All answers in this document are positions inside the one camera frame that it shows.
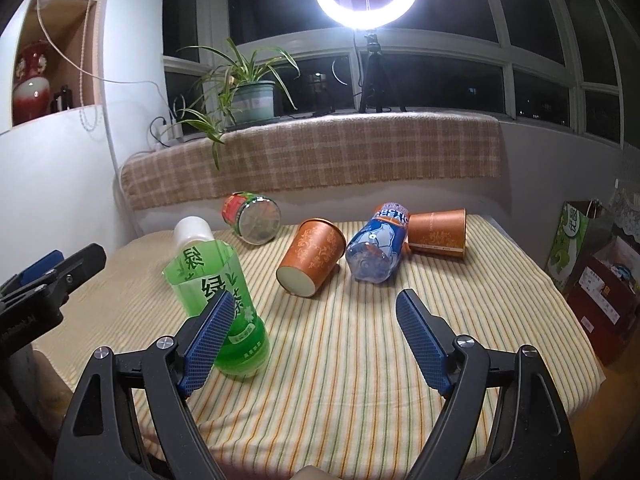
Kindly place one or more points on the near orange paper cup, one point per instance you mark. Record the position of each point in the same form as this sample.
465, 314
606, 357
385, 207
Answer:
312, 256

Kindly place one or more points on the red green can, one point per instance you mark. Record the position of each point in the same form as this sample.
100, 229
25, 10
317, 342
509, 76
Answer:
254, 218

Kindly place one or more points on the small black bottle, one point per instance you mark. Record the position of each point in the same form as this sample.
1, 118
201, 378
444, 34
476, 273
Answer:
62, 100

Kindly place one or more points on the orange paper cup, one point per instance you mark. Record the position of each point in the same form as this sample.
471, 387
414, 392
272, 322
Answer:
440, 233
312, 256

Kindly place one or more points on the red cardboard box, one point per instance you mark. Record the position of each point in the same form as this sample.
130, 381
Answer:
605, 299

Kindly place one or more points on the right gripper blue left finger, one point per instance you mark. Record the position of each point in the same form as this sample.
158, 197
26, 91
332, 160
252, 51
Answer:
101, 437

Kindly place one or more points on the potted spider plant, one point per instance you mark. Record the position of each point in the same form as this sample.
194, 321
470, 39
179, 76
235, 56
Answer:
238, 92

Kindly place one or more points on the far orange paper cup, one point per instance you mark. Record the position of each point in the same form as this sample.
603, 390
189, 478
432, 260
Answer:
440, 233

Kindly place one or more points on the green white paper bag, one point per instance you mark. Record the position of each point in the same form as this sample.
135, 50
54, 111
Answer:
584, 227

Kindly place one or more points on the gloved grey hand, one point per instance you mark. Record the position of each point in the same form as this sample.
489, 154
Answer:
313, 473

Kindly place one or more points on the green cut bottle cup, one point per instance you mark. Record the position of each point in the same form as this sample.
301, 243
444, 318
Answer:
195, 275

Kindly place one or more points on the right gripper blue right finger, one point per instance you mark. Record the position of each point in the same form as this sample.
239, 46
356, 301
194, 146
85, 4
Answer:
530, 436

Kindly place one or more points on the black tripod stand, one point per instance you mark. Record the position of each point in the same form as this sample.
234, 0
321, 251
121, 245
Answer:
377, 78

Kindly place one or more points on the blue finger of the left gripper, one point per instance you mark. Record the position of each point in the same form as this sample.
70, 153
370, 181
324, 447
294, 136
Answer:
40, 267

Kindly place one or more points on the plaid brown sill cloth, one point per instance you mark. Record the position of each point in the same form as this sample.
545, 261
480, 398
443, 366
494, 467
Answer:
323, 152

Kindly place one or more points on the blue cut bottle cup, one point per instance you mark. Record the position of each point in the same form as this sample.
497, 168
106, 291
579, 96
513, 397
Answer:
374, 252

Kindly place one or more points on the red porcelain vase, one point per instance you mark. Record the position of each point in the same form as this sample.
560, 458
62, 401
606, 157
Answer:
31, 93

